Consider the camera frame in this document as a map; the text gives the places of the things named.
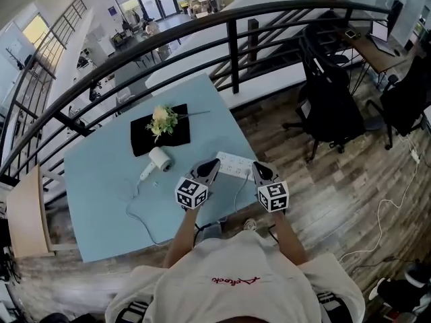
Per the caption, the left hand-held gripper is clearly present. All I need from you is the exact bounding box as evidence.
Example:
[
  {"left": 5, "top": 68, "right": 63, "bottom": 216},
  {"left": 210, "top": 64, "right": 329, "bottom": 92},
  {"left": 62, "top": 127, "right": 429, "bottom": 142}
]
[{"left": 174, "top": 158, "right": 222, "bottom": 212}]

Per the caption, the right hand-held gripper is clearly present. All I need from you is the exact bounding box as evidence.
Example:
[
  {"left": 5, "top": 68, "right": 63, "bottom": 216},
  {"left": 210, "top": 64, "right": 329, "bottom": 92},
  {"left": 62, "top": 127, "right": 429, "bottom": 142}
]
[{"left": 252, "top": 160, "right": 291, "bottom": 213}]

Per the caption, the white power strip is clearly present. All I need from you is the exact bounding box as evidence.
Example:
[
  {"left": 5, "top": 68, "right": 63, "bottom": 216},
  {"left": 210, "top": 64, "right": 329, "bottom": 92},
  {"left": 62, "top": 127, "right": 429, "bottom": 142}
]
[{"left": 215, "top": 150, "right": 257, "bottom": 182}]

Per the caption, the person's right forearm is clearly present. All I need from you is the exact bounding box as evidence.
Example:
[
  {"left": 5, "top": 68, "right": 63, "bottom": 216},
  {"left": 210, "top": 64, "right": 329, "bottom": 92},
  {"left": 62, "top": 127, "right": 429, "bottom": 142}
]
[{"left": 268, "top": 210, "right": 308, "bottom": 266}]

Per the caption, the person's left forearm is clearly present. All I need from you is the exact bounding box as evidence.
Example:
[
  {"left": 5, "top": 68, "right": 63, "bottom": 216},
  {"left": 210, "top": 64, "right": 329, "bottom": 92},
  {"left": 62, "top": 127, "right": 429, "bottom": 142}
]
[{"left": 162, "top": 207, "right": 200, "bottom": 269}]

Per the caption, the white hair dryer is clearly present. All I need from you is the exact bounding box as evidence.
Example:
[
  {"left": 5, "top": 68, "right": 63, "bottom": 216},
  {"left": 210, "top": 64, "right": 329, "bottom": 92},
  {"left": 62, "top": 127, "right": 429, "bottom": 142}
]
[{"left": 139, "top": 146, "right": 175, "bottom": 182}]

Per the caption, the black cloth mat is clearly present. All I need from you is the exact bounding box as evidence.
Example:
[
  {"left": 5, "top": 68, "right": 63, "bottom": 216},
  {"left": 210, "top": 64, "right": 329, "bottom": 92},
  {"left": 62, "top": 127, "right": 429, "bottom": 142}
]
[{"left": 130, "top": 103, "right": 193, "bottom": 158}]

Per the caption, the cream artificial flower bouquet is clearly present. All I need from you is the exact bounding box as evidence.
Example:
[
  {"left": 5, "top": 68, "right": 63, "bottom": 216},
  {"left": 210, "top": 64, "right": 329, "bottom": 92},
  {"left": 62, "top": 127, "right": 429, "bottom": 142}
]
[{"left": 145, "top": 104, "right": 211, "bottom": 145}]

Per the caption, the black office chair with headrest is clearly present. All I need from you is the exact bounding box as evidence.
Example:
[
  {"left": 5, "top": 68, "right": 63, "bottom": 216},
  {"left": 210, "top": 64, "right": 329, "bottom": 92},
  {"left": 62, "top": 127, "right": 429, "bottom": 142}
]
[{"left": 281, "top": 24, "right": 367, "bottom": 163}]

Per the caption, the person's white t-shirt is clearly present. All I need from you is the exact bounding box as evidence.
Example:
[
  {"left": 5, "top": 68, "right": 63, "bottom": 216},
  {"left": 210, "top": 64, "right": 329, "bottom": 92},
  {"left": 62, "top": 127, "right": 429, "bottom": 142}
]
[{"left": 105, "top": 229, "right": 367, "bottom": 323}]

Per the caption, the black metal railing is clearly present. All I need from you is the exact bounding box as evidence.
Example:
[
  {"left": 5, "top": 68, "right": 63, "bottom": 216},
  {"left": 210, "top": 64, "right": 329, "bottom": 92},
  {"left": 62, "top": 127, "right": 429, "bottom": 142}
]
[{"left": 0, "top": 0, "right": 405, "bottom": 181}]

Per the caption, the brown wooden desk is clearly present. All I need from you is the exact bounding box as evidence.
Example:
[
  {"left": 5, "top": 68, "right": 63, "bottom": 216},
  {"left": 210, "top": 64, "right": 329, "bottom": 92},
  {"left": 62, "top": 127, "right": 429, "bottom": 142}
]
[{"left": 339, "top": 24, "right": 409, "bottom": 92}]

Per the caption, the open laptop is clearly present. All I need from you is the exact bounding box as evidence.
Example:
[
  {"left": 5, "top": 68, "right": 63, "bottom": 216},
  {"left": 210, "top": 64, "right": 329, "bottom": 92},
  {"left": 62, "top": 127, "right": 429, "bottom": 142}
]
[{"left": 368, "top": 20, "right": 397, "bottom": 57}]

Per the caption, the light wooden board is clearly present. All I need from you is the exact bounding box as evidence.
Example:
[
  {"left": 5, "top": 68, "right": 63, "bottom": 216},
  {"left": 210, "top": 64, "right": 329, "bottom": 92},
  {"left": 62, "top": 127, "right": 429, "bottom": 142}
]
[{"left": 5, "top": 164, "right": 57, "bottom": 259}]

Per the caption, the white power cable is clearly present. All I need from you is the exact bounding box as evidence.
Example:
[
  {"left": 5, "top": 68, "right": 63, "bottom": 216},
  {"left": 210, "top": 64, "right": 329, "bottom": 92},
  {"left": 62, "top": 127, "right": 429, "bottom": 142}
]
[{"left": 117, "top": 172, "right": 253, "bottom": 247}]

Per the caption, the long white extension cable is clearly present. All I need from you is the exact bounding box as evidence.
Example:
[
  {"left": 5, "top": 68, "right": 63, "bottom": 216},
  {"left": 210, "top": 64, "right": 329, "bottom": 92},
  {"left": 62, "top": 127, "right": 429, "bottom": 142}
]
[{"left": 337, "top": 161, "right": 422, "bottom": 266}]

